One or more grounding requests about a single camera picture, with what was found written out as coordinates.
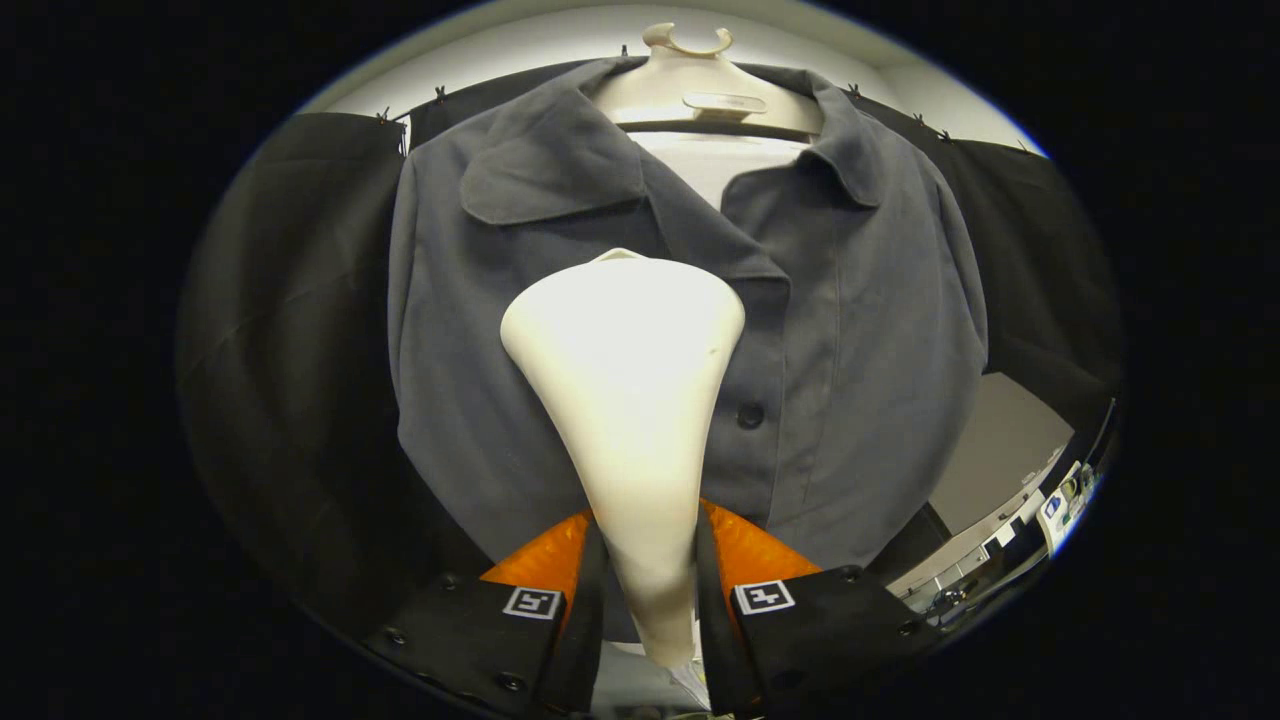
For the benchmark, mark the grey cabinet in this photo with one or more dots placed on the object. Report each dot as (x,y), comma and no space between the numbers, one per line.
(1000,440)

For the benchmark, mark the grey button shirt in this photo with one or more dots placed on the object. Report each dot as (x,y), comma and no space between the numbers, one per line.
(870,330)

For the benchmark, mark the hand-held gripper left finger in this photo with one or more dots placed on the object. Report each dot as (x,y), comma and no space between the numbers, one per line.
(585,640)

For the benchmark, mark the white side desk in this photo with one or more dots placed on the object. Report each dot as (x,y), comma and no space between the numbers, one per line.
(1065,525)

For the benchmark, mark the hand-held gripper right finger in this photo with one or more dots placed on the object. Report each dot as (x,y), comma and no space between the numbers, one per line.
(712,630)

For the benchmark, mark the cream garment hanger stand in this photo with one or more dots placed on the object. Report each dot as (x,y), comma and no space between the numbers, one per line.
(700,85)

